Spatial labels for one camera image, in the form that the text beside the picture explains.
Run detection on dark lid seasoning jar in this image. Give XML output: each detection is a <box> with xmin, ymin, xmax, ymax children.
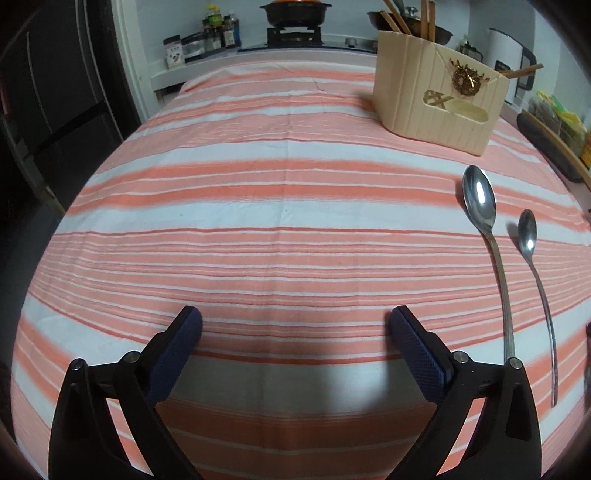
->
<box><xmin>182</xmin><ymin>32</ymin><xmax>204</xmax><ymax>59</ymax></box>

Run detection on thin brown chopstick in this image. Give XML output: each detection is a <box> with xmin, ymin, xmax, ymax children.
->
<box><xmin>382</xmin><ymin>0</ymin><xmax>403</xmax><ymax>34</ymax></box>

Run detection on tray with snack packets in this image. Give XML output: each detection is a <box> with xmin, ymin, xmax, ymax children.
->
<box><xmin>522</xmin><ymin>111</ymin><xmax>591</xmax><ymax>195</ymax></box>

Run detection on glass jar with metal frame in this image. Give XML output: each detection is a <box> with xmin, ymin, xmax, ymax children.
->
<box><xmin>459</xmin><ymin>34</ymin><xmax>484</xmax><ymax>64</ymax></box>

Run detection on large steel spoon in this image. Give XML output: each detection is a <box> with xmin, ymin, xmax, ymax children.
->
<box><xmin>462</xmin><ymin>165</ymin><xmax>517</xmax><ymax>361</ymax></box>

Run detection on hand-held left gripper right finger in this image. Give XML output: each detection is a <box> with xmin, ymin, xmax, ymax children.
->
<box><xmin>387</xmin><ymin>305</ymin><xmax>542</xmax><ymax>480</ymax></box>

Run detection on orange striped tablecloth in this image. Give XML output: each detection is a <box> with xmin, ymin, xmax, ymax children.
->
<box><xmin>9</xmin><ymin>48</ymin><xmax>591</xmax><ymax>480</ymax></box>

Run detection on beige utensil holder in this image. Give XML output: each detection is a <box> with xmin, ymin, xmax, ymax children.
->
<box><xmin>372</xmin><ymin>30</ymin><xmax>510</xmax><ymax>156</ymax></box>

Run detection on white label jar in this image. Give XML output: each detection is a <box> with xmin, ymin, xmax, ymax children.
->
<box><xmin>162</xmin><ymin>34</ymin><xmax>185</xmax><ymax>71</ymax></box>

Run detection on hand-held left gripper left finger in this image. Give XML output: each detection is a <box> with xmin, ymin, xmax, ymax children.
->
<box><xmin>48</xmin><ymin>305</ymin><xmax>204</xmax><ymax>480</ymax></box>

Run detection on black tray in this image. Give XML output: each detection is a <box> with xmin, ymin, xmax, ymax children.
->
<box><xmin>516</xmin><ymin>113</ymin><xmax>585</xmax><ymax>184</ymax></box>

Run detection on black wok with lid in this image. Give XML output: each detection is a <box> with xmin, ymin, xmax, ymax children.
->
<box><xmin>366</xmin><ymin>9</ymin><xmax>454</xmax><ymax>46</ymax></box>

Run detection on small steel spoon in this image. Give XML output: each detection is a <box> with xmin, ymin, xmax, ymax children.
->
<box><xmin>517</xmin><ymin>209</ymin><xmax>560</xmax><ymax>409</ymax></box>

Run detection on bags of dried food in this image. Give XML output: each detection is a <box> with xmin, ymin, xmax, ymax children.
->
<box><xmin>528</xmin><ymin>89</ymin><xmax>588</xmax><ymax>149</ymax></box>

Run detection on white electric kettle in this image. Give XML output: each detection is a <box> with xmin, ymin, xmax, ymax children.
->
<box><xmin>486</xmin><ymin>28</ymin><xmax>537</xmax><ymax>105</ymax></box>

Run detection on dark seasoning bottle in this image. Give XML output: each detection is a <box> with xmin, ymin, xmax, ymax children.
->
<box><xmin>222</xmin><ymin>14</ymin><xmax>241</xmax><ymax>49</ymax></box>

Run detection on black clay pot orange lid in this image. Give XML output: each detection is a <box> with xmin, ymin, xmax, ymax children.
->
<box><xmin>259</xmin><ymin>0</ymin><xmax>332</xmax><ymax>28</ymax></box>

